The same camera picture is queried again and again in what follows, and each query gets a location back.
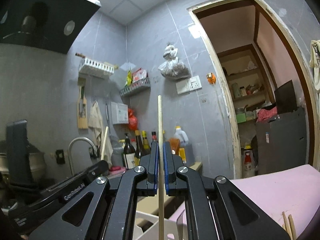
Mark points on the steel faucet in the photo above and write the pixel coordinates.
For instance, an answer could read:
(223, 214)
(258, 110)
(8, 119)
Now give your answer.
(75, 142)

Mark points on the red plastic bag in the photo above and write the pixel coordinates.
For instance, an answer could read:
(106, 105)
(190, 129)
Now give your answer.
(132, 120)

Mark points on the wooden chopstick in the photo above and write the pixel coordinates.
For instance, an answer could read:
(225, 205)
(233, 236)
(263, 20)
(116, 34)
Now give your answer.
(160, 120)
(285, 223)
(292, 227)
(104, 142)

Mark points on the wooden shelf unit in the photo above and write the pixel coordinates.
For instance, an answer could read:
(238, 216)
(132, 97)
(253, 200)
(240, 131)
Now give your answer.
(247, 80)

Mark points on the black range hood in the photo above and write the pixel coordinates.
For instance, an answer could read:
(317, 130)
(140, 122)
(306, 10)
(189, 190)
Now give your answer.
(45, 17)

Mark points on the black monitor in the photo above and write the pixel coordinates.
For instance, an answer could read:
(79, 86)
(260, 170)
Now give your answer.
(286, 97)

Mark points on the pink sponge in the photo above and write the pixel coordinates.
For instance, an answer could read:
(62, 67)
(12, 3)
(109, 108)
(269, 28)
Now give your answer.
(117, 169)

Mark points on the pink table cloth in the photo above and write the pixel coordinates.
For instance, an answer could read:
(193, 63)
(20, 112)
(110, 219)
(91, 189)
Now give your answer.
(275, 195)

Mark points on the orange wall hook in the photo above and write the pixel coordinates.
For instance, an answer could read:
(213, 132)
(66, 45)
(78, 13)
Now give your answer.
(211, 78)

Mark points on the wooden cutting board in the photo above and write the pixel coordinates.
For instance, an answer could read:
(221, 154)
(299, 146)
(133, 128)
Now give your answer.
(82, 122)

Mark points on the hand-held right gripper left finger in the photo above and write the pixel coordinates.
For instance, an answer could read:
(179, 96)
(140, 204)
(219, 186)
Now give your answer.
(156, 166)

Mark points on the grey wall shelf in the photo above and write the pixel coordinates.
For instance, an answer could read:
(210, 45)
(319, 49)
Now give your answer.
(135, 88)

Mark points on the green box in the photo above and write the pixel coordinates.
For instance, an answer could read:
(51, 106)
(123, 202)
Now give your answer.
(241, 118)

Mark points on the yellow-capped sauce bottle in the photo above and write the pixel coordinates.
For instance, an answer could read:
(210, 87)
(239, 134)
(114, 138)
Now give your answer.
(145, 142)
(138, 147)

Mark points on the wooden door frame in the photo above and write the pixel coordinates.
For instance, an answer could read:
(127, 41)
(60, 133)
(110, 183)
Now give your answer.
(225, 92)

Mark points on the plastic oil jug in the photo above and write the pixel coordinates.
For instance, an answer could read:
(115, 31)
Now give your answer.
(181, 137)

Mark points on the white wall basket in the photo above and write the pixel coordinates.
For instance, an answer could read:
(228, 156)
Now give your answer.
(96, 67)

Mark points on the cream rubber gloves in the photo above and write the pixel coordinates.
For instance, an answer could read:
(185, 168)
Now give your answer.
(315, 62)

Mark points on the hanging clear plastic bag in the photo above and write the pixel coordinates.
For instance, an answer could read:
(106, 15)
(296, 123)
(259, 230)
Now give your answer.
(173, 67)

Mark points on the dark grey cabinet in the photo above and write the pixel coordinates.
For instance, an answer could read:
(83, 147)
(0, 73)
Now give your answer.
(282, 142)

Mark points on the dark bottle with white label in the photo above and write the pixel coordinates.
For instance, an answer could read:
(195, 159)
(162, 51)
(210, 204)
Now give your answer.
(129, 155)

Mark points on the beige hanging towel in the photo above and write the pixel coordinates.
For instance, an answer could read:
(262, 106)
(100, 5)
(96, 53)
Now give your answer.
(96, 120)

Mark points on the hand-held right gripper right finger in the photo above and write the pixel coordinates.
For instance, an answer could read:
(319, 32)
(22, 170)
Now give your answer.
(166, 166)

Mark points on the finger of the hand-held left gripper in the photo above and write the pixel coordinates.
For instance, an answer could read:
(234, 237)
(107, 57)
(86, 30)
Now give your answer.
(75, 180)

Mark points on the black wall socket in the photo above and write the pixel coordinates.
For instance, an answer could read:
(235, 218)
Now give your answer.
(59, 157)

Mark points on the hanging metal ladle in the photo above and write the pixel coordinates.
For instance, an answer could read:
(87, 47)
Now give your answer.
(107, 117)

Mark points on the red label bottle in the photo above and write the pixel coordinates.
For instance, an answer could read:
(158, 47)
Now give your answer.
(248, 163)

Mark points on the green yellow packet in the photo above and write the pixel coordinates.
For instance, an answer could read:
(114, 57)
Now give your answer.
(128, 77)

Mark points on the white wall socket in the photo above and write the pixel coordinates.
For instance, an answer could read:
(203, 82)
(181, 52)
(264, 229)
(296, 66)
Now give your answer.
(195, 83)

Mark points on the white plastic utensil basket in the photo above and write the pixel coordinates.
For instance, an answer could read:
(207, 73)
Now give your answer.
(147, 220)

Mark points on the white wall box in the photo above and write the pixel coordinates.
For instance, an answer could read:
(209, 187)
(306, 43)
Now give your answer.
(119, 113)

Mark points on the red packet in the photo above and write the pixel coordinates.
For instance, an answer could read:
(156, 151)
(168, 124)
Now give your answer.
(139, 75)

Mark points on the pink red cloth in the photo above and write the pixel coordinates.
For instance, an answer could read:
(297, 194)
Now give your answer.
(266, 115)

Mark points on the steel pot with lid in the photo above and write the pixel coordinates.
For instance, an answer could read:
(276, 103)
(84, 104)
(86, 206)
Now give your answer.
(37, 162)

